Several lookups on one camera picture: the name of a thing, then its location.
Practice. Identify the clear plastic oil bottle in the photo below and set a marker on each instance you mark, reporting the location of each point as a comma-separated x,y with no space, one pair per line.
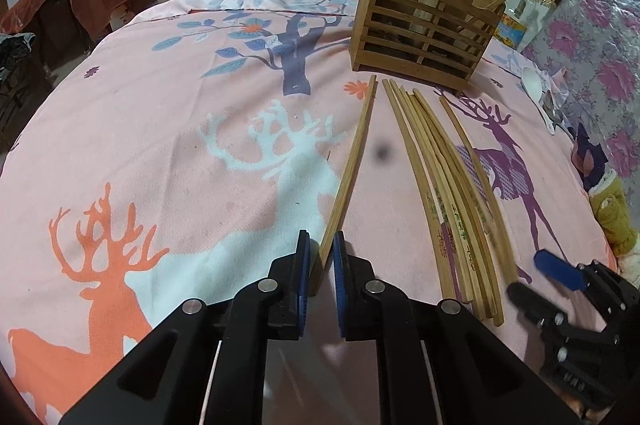
515,30

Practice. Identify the pile of wooden chopsticks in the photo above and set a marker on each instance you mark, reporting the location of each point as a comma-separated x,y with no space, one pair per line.
450,185

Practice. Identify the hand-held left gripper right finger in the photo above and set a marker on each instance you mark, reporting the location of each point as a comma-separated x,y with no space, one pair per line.
341,285

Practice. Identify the dark blue cloth item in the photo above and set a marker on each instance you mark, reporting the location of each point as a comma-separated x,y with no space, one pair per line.
587,155

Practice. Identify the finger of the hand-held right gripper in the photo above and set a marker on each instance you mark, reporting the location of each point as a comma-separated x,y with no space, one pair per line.
555,272
527,300

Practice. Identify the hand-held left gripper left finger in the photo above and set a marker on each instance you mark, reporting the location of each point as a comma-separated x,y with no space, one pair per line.
302,285

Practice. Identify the white plastic spoon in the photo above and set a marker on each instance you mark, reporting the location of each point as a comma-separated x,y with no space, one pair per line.
531,82

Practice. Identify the wooden slatted utensil holder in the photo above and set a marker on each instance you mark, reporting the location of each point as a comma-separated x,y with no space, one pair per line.
425,30

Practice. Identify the yellow plush toy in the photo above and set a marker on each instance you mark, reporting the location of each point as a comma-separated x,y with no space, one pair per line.
612,215

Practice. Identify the dark clothes heap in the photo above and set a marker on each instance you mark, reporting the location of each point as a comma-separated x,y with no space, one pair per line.
15,50

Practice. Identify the metal spoon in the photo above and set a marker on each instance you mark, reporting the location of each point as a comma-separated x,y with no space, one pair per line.
550,105

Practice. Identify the purple floral cloth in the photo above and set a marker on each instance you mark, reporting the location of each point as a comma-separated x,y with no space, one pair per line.
600,55

